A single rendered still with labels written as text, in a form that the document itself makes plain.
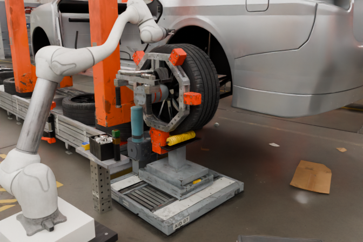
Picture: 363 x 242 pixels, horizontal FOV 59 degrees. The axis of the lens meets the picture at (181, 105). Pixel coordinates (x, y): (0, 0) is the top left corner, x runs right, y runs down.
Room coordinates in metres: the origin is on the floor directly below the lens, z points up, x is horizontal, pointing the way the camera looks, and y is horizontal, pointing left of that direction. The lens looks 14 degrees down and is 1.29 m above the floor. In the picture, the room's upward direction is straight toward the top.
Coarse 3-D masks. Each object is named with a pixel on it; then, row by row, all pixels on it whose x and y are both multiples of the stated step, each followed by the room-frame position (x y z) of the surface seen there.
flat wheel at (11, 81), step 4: (4, 80) 4.86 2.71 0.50; (8, 80) 4.86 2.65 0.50; (12, 80) 4.99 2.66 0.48; (4, 84) 4.84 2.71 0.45; (8, 84) 4.75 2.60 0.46; (12, 84) 4.73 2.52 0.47; (4, 88) 4.84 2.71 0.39; (8, 88) 4.76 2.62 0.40; (12, 88) 4.74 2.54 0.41; (8, 92) 4.76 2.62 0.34; (12, 92) 4.73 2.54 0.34; (16, 92) 4.72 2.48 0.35; (28, 92) 4.75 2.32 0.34; (32, 92) 4.79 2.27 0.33; (20, 96) 4.72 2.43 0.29; (24, 96) 4.73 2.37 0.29; (28, 96) 4.76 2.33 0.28
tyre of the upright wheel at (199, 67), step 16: (160, 48) 2.30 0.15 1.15; (176, 48) 2.20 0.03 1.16; (192, 48) 2.29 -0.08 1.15; (192, 64) 2.11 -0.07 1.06; (208, 64) 2.20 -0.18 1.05; (192, 80) 2.08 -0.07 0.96; (208, 80) 2.13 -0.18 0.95; (208, 96) 2.11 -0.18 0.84; (192, 112) 2.08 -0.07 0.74; (208, 112) 2.15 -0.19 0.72; (176, 128) 2.19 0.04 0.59; (192, 128) 2.16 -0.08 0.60
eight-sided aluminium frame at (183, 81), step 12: (144, 60) 2.30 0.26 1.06; (168, 60) 2.12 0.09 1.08; (180, 72) 2.10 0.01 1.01; (180, 84) 2.04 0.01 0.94; (180, 96) 2.04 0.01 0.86; (144, 108) 2.39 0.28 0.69; (180, 108) 2.04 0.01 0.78; (144, 120) 2.32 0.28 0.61; (156, 120) 2.29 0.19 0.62; (180, 120) 2.10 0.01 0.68
